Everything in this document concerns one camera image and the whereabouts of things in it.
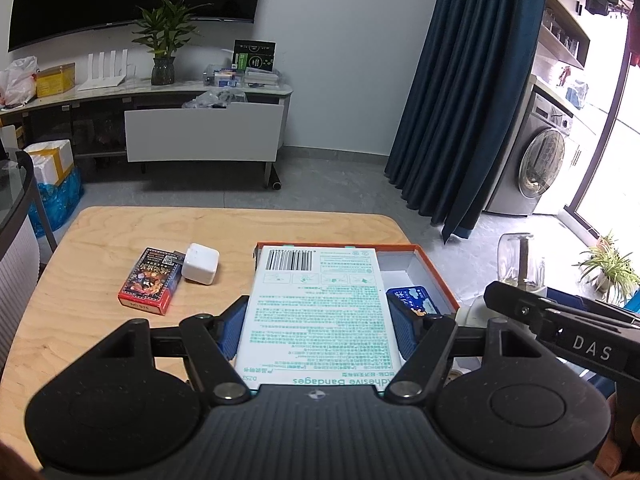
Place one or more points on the wall shelf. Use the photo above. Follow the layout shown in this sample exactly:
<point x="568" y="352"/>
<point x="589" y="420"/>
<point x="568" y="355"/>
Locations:
<point x="562" y="35"/>

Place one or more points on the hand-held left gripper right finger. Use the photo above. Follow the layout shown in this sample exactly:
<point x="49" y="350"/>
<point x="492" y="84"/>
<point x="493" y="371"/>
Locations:
<point x="404" y="327"/>

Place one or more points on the green bandage box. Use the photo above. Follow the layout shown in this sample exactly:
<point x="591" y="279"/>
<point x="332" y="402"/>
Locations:
<point x="320" y="320"/>

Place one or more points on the white cube charger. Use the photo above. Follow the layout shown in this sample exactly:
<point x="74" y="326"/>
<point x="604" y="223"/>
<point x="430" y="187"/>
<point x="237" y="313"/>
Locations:
<point x="200" y="264"/>

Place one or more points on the orange cardboard box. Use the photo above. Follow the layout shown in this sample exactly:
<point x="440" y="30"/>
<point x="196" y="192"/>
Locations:
<point x="400" y="262"/>

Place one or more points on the playing card box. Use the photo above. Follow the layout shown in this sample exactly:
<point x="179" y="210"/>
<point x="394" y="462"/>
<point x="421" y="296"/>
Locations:
<point x="150" y="280"/>

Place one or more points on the white router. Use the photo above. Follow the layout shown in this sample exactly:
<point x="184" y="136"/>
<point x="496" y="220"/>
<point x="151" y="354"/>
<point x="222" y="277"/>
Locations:
<point x="105" y="77"/>

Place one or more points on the silver washing machine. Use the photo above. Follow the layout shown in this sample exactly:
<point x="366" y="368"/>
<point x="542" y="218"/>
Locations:
<point x="537" y="160"/>

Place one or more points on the blue plastic bag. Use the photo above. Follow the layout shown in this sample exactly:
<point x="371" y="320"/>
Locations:
<point x="57" y="202"/>

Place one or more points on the white panel cart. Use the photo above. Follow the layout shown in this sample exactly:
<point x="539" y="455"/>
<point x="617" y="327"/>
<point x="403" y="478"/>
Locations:
<point x="200" y="132"/>

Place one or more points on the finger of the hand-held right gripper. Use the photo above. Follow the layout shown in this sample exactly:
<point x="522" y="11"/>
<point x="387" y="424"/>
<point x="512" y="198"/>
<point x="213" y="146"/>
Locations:
<point x="515" y="305"/>

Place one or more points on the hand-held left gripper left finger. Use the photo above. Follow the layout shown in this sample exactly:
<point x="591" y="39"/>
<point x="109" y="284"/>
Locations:
<point x="232" y="330"/>

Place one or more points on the dark blue curtain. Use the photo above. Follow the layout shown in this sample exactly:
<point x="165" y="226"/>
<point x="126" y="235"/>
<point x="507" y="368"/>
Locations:
<point x="460" y="100"/>

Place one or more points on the black and green box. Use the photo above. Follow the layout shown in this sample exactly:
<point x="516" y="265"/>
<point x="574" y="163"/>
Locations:
<point x="255" y="56"/>

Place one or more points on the blue plastic box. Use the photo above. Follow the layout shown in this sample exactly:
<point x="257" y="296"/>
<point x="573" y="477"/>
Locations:
<point x="412" y="300"/>

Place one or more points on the white cardboard box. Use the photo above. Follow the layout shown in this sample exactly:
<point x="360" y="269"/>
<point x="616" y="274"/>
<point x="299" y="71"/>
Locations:
<point x="50" y="160"/>

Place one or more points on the potted plant in dark vase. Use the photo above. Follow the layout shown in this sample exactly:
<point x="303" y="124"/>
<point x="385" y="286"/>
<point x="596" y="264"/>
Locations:
<point x="164" y="67"/>

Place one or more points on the round black coffee table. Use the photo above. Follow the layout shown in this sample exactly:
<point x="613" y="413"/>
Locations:
<point x="17" y="270"/>

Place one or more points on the clear plastic boxes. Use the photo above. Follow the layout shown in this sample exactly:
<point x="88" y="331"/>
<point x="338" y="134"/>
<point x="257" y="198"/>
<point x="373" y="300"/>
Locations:
<point x="240" y="76"/>

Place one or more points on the tv stand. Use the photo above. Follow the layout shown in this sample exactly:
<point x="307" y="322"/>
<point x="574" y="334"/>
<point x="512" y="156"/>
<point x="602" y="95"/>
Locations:
<point x="100" y="97"/>

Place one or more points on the spider plant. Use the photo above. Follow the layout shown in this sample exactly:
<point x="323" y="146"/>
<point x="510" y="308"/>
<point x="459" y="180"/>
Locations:
<point x="607" y="265"/>

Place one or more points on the yellow box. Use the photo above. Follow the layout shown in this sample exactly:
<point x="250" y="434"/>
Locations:
<point x="56" y="81"/>

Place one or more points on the clear bag of parts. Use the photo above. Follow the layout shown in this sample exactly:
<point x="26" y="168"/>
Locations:
<point x="215" y="99"/>

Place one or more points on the white plastic bag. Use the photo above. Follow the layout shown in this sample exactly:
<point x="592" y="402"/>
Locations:
<point x="17" y="82"/>

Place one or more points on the white plug-in device with bottle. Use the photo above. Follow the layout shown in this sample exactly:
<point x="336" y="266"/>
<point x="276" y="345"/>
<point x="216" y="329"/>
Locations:
<point x="520" y="260"/>

